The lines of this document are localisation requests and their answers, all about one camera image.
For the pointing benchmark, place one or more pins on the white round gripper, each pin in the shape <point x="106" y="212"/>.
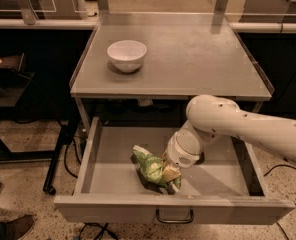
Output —
<point x="180" y="154"/>

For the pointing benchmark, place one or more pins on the green jalapeno chip bag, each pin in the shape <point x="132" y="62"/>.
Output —
<point x="151" y="167"/>

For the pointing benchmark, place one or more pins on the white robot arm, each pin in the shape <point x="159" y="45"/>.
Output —
<point x="209" y="116"/>

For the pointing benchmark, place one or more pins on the grey open drawer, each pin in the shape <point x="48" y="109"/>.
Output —
<point x="227" y="187"/>

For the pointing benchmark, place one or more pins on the grey metal cabinet table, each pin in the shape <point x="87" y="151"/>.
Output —
<point x="188" y="54"/>

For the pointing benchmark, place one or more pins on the white ceramic bowl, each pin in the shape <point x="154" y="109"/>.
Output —
<point x="127" y="55"/>

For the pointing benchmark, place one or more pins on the brown shoe lower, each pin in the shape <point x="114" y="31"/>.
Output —
<point x="18" y="228"/>

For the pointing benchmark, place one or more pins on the clear acrylic stand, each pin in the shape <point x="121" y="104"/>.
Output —
<point x="34" y="10"/>

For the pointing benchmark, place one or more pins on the dark metal drawer handle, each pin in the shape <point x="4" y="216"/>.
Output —
<point x="174" y="216"/>

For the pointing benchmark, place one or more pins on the black side table frame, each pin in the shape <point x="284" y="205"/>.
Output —
<point x="13" y="83"/>

